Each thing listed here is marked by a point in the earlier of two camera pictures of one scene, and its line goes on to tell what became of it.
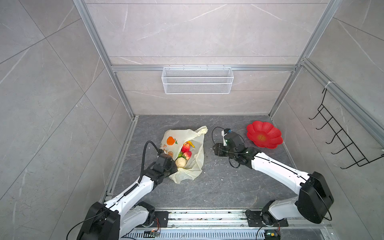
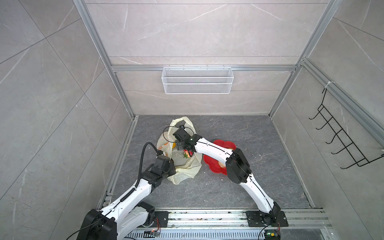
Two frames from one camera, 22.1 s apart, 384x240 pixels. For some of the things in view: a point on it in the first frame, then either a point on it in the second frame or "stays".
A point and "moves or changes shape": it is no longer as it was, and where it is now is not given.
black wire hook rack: x=359 y=160 stays
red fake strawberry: x=188 y=154 stays
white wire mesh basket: x=196 y=80 stays
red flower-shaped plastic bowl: x=264 y=134 to x=214 y=164
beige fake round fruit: x=180 y=162 to x=221 y=165
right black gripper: x=217 y=151 to x=179 y=145
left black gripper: x=174 y=168 stays
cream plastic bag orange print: x=171 y=142 moves or changes shape
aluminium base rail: x=228 y=225 stays
